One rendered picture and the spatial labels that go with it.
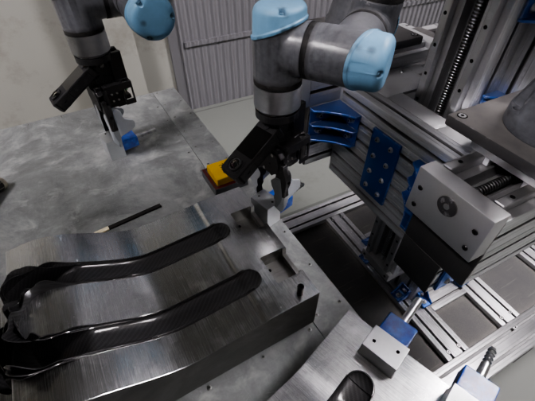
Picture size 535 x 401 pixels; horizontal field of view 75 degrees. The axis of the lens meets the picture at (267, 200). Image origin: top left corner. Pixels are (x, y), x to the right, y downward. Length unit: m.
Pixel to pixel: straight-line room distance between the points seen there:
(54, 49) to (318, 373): 2.28
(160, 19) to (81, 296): 0.45
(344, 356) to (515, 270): 1.21
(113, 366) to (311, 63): 0.44
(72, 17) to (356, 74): 0.54
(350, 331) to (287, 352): 0.10
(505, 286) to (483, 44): 1.01
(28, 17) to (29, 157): 1.47
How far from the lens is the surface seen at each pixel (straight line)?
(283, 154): 0.60
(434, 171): 0.59
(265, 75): 0.53
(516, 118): 0.65
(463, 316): 1.43
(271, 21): 0.50
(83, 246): 0.60
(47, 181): 0.96
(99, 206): 0.83
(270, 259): 0.57
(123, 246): 0.61
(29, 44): 2.48
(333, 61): 0.48
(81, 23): 0.81
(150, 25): 0.67
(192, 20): 2.51
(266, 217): 0.69
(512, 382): 1.65
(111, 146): 0.93
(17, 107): 2.63
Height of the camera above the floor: 1.34
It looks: 45 degrees down
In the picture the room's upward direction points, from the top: straight up
